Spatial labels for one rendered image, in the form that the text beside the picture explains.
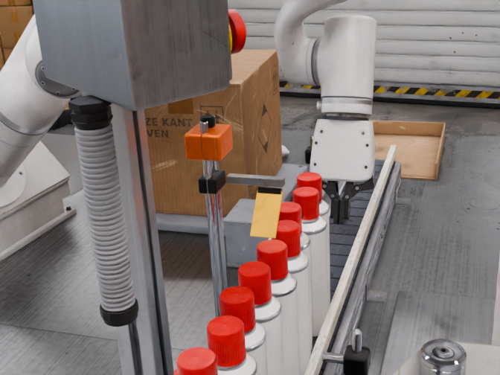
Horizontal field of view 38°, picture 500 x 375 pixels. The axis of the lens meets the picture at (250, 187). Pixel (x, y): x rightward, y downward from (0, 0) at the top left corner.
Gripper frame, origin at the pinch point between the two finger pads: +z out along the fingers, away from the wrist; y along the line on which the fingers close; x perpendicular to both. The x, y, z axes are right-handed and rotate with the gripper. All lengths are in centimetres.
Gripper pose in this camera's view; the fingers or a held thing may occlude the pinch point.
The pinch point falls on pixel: (340, 211)
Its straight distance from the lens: 119.1
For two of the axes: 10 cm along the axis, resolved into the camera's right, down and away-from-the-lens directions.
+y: 9.5, 0.6, -2.9
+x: 3.0, -0.4, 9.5
